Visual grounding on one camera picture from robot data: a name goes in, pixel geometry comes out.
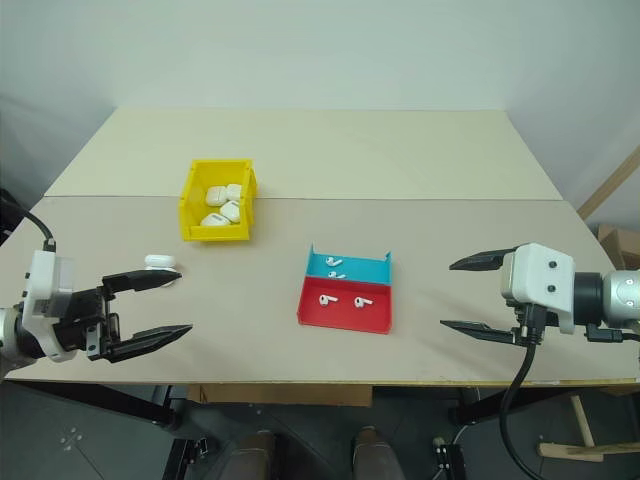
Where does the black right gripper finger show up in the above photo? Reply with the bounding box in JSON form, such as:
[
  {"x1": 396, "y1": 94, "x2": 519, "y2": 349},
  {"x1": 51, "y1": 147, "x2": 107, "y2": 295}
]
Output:
[
  {"x1": 439, "y1": 319, "x2": 517, "y2": 346},
  {"x1": 448, "y1": 246, "x2": 521, "y2": 273}
]

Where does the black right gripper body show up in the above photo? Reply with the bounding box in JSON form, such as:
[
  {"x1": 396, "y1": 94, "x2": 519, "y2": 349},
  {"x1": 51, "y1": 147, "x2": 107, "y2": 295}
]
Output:
[{"x1": 508, "y1": 298, "x2": 560, "y2": 347}]

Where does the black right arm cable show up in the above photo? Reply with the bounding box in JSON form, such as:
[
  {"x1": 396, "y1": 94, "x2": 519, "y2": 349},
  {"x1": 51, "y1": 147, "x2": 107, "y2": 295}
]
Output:
[{"x1": 498, "y1": 304, "x2": 549, "y2": 480}]

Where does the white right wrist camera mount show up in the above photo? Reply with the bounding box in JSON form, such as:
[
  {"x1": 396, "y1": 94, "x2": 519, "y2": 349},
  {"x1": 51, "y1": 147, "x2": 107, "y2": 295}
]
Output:
[{"x1": 499, "y1": 242, "x2": 577, "y2": 335}]

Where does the red plastic tray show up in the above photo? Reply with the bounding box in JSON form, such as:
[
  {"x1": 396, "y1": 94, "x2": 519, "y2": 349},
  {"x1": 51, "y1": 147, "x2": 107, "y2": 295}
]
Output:
[{"x1": 296, "y1": 276, "x2": 395, "y2": 334}]

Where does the light wooden floor frame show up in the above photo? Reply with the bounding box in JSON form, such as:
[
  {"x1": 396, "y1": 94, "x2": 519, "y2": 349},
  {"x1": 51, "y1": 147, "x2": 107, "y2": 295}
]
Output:
[{"x1": 536, "y1": 392, "x2": 620, "y2": 462}]

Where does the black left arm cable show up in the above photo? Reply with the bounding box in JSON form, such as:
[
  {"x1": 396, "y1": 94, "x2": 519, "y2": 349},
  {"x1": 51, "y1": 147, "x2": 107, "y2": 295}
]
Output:
[{"x1": 17, "y1": 202, "x2": 57, "y2": 254}]

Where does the brown panel under table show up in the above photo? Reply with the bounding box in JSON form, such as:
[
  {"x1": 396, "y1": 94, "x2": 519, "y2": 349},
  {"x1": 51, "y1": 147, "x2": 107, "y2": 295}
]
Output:
[{"x1": 199, "y1": 384, "x2": 374, "y2": 408}]

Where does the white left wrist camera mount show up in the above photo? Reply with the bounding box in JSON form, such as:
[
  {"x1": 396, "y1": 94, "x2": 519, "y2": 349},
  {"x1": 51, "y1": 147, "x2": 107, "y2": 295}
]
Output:
[{"x1": 21, "y1": 249, "x2": 80, "y2": 362}]

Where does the dark rounded shape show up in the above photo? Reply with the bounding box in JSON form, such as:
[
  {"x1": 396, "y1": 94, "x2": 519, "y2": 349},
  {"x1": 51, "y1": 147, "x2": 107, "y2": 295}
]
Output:
[
  {"x1": 233, "y1": 431, "x2": 279, "y2": 480},
  {"x1": 351, "y1": 426, "x2": 402, "y2": 480}
]

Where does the black table frame leg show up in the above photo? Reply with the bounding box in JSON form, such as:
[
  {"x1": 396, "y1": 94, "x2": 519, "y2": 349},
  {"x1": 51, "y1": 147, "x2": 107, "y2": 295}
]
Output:
[
  {"x1": 448, "y1": 384, "x2": 604, "y2": 427},
  {"x1": 62, "y1": 383, "x2": 182, "y2": 432}
]

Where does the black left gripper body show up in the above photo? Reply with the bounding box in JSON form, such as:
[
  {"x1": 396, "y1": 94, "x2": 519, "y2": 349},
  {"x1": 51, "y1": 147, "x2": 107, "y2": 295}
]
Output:
[{"x1": 52, "y1": 279, "x2": 124, "y2": 362}]

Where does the slanted wooden beam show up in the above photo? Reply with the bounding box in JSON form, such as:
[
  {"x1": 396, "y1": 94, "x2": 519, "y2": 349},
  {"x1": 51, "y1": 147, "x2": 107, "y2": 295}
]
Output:
[{"x1": 578, "y1": 148, "x2": 640, "y2": 220}]

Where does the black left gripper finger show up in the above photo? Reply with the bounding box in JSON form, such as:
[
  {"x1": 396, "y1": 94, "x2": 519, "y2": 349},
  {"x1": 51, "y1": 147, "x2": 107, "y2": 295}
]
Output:
[
  {"x1": 102, "y1": 269, "x2": 183, "y2": 296},
  {"x1": 106, "y1": 323, "x2": 195, "y2": 364}
]

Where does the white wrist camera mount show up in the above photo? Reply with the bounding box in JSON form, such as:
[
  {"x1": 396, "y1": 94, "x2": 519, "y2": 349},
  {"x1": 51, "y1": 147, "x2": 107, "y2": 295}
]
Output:
[
  {"x1": 499, "y1": 242, "x2": 577, "y2": 335},
  {"x1": 21, "y1": 249, "x2": 80, "y2": 362}
]

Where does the brown cardboard box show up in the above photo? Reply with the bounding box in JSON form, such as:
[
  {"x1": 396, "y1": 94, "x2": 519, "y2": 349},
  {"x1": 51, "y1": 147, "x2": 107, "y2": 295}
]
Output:
[{"x1": 596, "y1": 223, "x2": 640, "y2": 272}]

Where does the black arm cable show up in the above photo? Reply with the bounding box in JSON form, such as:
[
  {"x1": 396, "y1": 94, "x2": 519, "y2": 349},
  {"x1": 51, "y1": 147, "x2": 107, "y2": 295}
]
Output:
[
  {"x1": 498, "y1": 304, "x2": 549, "y2": 480},
  {"x1": 17, "y1": 202, "x2": 57, "y2": 254}
]

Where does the yellow plastic bin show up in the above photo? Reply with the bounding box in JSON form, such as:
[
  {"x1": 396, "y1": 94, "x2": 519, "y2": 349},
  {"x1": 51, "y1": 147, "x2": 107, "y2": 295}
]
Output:
[{"x1": 178, "y1": 158, "x2": 260, "y2": 243}]

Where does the blue plastic tray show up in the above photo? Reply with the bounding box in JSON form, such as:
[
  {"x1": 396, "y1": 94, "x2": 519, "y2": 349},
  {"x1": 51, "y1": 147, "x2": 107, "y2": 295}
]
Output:
[{"x1": 303, "y1": 242, "x2": 395, "y2": 287}]

